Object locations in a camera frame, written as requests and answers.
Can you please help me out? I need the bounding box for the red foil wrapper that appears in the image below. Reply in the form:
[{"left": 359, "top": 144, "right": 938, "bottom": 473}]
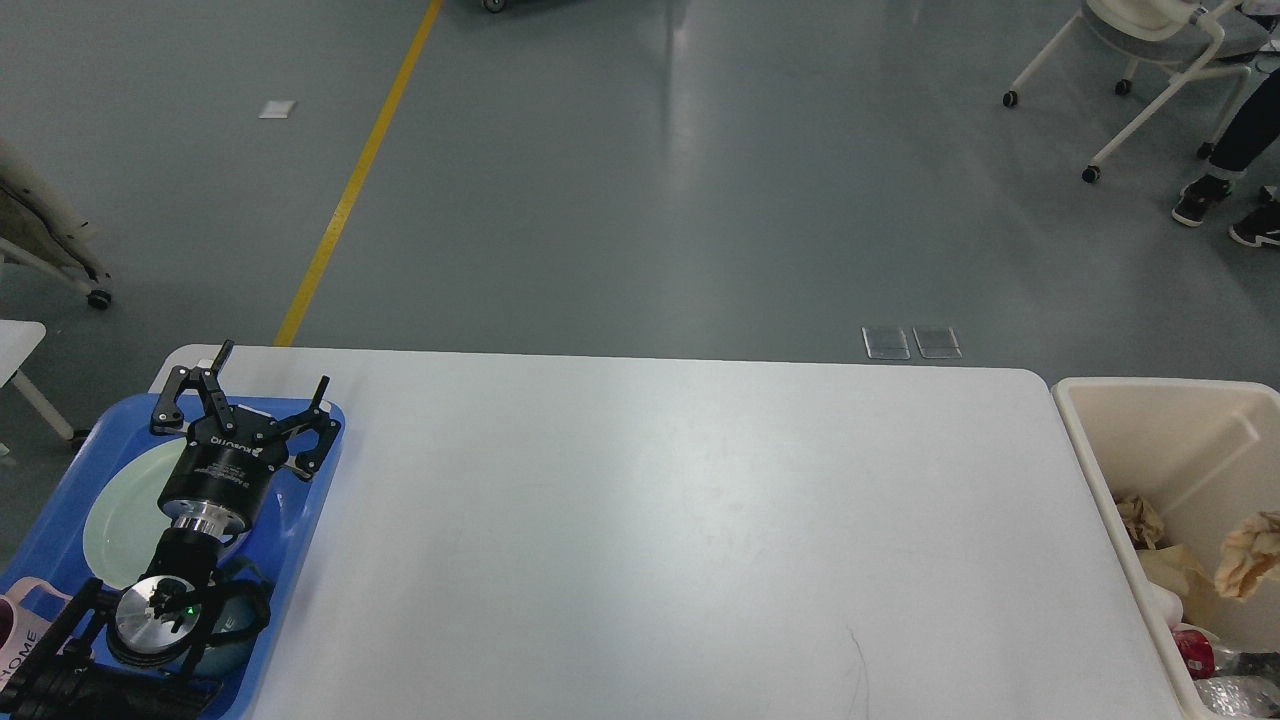
[{"left": 1171, "top": 626, "right": 1217, "bottom": 682}]

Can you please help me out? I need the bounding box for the white paper cup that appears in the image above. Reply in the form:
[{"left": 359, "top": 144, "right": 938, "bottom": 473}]
[{"left": 1149, "top": 582, "right": 1184, "bottom": 632}]

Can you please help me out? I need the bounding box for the beige chair at left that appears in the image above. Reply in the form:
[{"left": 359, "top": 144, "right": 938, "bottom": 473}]
[{"left": 1, "top": 138, "right": 113, "bottom": 311}]

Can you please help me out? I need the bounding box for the silver foil bag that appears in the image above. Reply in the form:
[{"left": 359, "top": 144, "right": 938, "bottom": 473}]
[{"left": 1194, "top": 651, "right": 1279, "bottom": 719}]

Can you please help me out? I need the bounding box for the beige plastic bin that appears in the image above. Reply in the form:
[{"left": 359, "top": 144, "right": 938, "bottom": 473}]
[{"left": 1053, "top": 377, "right": 1279, "bottom": 719}]

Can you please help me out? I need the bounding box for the brown paper ball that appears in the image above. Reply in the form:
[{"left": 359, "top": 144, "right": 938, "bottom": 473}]
[{"left": 1114, "top": 493, "right": 1169, "bottom": 551}]

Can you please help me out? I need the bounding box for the mint green plate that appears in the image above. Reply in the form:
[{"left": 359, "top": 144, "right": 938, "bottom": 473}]
[{"left": 82, "top": 439, "right": 187, "bottom": 591}]

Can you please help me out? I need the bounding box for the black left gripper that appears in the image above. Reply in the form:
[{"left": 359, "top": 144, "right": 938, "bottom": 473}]
[{"left": 148, "top": 340, "right": 342, "bottom": 528}]

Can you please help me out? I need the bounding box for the brown paper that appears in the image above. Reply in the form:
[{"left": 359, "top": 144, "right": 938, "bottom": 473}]
[{"left": 1213, "top": 511, "right": 1279, "bottom": 601}]

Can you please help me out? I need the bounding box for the white rolling chair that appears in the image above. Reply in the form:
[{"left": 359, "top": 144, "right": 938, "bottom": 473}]
[{"left": 1002, "top": 1, "right": 1270, "bottom": 184}]

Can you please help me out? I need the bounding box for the brown paper bag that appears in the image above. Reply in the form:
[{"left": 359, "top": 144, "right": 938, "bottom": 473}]
[{"left": 1137, "top": 544, "right": 1217, "bottom": 626}]

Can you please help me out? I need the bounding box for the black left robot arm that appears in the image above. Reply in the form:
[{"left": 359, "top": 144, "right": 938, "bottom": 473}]
[{"left": 3, "top": 341, "right": 344, "bottom": 719}]

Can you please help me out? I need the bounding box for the person with black sneakers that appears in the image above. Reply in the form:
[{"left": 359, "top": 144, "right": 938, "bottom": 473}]
[{"left": 1171, "top": 70, "right": 1279, "bottom": 249}]

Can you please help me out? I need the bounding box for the pink home mug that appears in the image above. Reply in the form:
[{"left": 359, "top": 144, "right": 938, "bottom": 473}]
[{"left": 1, "top": 577, "right": 72, "bottom": 689}]

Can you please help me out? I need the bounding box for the blue plastic tray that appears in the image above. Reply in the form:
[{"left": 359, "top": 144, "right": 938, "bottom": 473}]
[{"left": 3, "top": 395, "right": 339, "bottom": 719}]

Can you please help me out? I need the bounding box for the teal home mug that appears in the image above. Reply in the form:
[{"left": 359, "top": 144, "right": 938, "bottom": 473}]
[{"left": 195, "top": 556, "right": 274, "bottom": 678}]

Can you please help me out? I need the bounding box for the white side table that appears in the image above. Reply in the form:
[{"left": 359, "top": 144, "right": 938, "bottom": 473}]
[{"left": 1, "top": 319, "right": 77, "bottom": 443}]

